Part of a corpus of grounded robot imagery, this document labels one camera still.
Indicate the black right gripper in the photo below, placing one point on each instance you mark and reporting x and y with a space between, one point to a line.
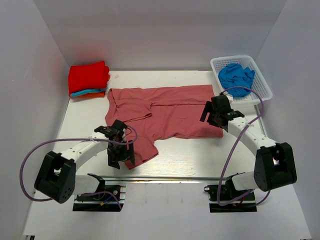
207 109

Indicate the blue crumpled t shirt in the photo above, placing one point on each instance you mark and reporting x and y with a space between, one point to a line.
236 79

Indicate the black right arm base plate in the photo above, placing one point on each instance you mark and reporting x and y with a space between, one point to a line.
246 204

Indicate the pink t shirt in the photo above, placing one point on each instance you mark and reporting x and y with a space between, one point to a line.
159 114

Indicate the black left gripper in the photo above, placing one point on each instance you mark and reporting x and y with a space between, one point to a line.
114 162

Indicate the orange folded t shirt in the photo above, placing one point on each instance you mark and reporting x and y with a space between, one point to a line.
89 95

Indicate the aluminium table edge rail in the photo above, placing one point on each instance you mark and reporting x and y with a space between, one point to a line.
175 178

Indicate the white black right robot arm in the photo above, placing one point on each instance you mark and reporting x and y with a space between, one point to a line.
274 165

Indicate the red folded t shirt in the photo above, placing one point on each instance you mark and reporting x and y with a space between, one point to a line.
90 76

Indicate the light blue folded t shirt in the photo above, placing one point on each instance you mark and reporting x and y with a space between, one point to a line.
93 90

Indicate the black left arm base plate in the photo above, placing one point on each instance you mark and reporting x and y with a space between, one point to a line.
100 197

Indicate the white plastic basket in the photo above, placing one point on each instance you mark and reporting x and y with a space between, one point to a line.
259 85

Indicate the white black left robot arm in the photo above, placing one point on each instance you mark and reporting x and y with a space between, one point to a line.
82 152

